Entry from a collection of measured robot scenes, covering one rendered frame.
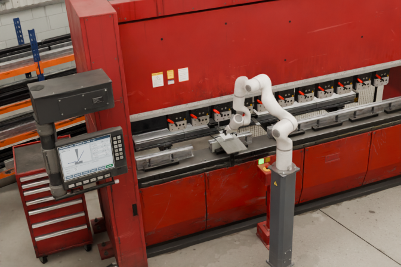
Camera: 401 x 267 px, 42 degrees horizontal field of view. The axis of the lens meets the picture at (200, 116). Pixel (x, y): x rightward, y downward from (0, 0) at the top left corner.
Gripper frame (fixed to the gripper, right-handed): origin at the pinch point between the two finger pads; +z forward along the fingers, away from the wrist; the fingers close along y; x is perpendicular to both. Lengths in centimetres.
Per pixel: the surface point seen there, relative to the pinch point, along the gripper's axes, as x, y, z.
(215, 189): 37, 16, 34
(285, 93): -18, -55, -15
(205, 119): -13.7, 18.8, -7.8
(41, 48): -159, 133, 82
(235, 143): 10.2, -2.4, 0.1
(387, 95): -23, -214, 66
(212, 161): 18.2, 18.3, 11.4
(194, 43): -57, 26, -61
